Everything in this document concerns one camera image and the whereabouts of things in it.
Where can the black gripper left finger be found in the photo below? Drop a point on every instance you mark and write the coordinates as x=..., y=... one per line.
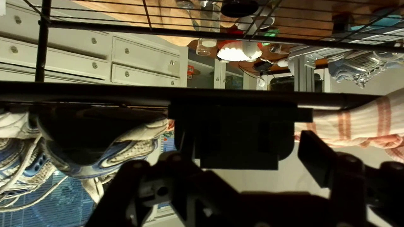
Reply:
x=138, y=187

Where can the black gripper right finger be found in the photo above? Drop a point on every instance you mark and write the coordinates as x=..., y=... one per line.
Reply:
x=352, y=184

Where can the wooden roller with black handle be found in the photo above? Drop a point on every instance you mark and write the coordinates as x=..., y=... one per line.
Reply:
x=236, y=136

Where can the white blue sneaker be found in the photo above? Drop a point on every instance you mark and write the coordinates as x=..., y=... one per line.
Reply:
x=24, y=167
x=92, y=141

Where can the orange striped white shirt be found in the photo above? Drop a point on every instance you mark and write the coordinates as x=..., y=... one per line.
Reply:
x=378, y=124

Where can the white dresser with drawers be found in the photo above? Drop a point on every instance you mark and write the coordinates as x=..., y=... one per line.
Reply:
x=85, y=56

